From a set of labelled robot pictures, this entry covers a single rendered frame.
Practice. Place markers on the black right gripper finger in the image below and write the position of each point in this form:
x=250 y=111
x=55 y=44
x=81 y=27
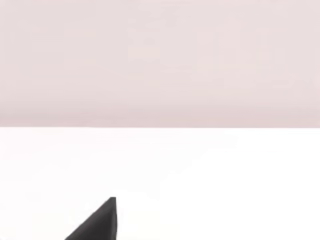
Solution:
x=101 y=223

